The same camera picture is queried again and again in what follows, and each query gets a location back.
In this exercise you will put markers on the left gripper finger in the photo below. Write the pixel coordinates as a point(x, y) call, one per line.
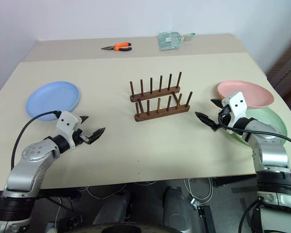
point(84, 118)
point(97, 134)

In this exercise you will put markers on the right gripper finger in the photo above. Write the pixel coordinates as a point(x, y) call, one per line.
point(206, 119)
point(218, 102)

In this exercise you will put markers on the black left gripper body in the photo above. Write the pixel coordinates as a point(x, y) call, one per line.
point(79, 138)

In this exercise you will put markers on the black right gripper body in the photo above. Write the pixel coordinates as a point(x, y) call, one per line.
point(224, 114)

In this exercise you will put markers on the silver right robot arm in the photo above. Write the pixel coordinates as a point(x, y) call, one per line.
point(271, 155)

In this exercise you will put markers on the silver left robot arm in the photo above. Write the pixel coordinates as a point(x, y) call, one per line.
point(26, 170)

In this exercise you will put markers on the wooden dish rack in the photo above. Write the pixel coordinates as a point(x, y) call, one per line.
point(160, 114)

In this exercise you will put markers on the pink plate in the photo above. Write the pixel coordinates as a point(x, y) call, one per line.
point(253, 93)

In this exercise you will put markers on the blue plate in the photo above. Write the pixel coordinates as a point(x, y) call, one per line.
point(51, 99)

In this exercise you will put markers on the green plate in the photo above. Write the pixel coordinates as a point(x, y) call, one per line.
point(269, 119)

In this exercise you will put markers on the grey rounded shell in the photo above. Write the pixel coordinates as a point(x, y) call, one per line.
point(175, 208)
point(111, 208)

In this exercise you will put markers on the orange black pliers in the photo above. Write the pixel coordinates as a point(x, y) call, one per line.
point(121, 46)

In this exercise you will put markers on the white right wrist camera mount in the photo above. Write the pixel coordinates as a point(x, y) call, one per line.
point(237, 104)

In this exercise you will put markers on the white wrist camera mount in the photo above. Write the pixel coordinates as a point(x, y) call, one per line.
point(66, 123)
point(237, 104)

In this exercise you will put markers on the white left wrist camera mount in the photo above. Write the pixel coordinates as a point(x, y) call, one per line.
point(66, 123)

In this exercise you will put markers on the black table frame bar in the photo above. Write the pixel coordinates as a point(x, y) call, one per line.
point(232, 180)

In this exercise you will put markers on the black metal bracket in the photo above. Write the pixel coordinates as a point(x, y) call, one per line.
point(205, 216)

